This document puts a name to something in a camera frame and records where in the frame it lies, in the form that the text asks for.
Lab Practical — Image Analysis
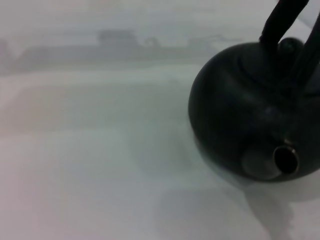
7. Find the black round teapot with handle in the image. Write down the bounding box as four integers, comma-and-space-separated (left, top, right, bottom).
188, 0, 320, 184

